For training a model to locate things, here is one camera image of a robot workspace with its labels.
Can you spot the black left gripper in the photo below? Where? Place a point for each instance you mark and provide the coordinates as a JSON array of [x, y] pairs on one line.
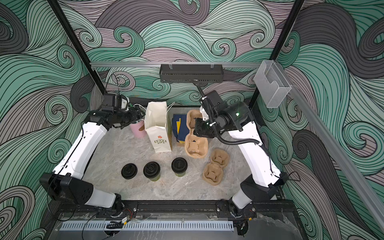
[[136, 115]]

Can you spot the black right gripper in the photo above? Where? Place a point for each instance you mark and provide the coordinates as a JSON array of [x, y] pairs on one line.
[[202, 130]]

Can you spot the lifted brown pulp carrier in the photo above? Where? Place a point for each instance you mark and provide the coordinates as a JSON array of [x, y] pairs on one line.
[[195, 147]]

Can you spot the white paper takeout bag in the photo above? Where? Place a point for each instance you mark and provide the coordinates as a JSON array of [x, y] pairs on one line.
[[158, 126]]

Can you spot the brown pulp cup carrier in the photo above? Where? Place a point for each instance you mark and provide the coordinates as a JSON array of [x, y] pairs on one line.
[[214, 171]]

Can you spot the green paper coffee cup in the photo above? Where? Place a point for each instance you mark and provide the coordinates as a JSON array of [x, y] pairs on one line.
[[180, 173]]

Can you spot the black coffee cup lid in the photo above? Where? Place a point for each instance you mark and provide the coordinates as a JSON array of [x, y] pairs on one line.
[[129, 171]]

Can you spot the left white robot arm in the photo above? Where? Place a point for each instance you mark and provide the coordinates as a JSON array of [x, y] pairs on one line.
[[65, 183]]

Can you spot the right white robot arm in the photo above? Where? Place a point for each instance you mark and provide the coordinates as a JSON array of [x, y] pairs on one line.
[[235, 125]]

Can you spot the pink straw holder cup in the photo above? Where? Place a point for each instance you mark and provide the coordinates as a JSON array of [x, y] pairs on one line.
[[138, 129]]

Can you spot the dark blue napkin stack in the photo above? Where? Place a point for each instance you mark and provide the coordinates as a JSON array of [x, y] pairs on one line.
[[179, 127]]

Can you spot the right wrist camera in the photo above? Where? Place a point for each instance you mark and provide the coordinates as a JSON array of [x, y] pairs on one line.
[[205, 115]]

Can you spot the black wall-mounted tray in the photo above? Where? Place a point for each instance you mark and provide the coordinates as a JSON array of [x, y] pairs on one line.
[[191, 73]]

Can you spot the grey aluminium rail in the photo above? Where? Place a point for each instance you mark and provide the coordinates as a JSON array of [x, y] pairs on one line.
[[138, 64]]

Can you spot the clear acrylic wall holder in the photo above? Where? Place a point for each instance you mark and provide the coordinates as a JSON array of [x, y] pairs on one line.
[[272, 83]]

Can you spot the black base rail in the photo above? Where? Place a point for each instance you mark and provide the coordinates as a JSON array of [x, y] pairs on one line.
[[220, 208]]

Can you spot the black enclosure corner post left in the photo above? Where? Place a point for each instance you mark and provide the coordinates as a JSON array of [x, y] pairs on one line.
[[92, 79]]

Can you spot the black enclosure corner post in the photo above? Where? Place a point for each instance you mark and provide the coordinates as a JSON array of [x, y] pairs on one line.
[[92, 79], [297, 6]]

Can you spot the black enclosure corner post right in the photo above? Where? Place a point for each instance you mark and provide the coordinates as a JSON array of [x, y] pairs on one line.
[[297, 6]]

